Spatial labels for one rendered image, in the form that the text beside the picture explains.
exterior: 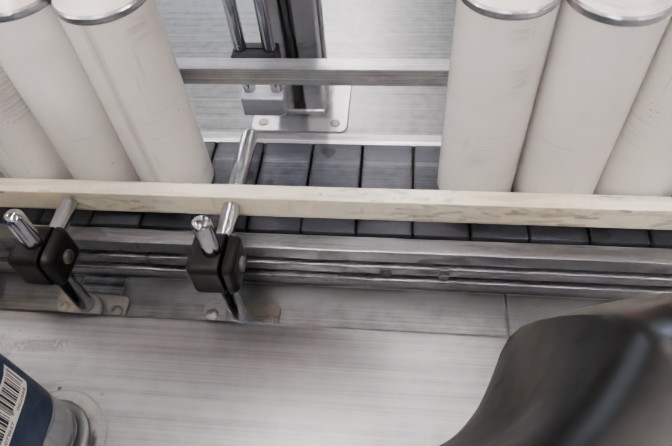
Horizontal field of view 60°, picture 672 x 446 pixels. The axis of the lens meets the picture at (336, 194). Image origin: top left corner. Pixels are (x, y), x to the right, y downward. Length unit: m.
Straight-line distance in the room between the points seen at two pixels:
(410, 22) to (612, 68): 0.36
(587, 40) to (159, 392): 0.30
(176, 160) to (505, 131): 0.21
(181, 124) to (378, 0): 0.36
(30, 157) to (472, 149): 0.30
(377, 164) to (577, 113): 0.16
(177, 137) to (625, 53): 0.26
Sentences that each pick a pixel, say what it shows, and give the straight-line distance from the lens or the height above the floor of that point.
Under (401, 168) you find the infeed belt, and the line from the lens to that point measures 0.43.
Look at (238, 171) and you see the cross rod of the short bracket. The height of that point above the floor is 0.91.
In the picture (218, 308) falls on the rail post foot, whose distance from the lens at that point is 0.44.
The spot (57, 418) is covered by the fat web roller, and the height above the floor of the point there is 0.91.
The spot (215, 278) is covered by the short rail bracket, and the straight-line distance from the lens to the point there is 0.36.
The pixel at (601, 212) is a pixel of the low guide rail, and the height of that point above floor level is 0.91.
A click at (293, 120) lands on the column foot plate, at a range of 0.54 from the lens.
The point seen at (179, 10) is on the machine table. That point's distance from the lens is 0.72.
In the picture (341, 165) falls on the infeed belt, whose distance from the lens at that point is 0.44.
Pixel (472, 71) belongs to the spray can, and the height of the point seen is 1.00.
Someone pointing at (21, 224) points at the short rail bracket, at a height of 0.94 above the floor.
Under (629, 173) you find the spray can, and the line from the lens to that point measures 0.40.
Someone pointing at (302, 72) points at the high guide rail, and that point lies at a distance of 0.39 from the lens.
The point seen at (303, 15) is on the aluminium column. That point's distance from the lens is 0.48.
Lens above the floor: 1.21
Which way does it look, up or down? 51 degrees down
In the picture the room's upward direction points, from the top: 6 degrees counter-clockwise
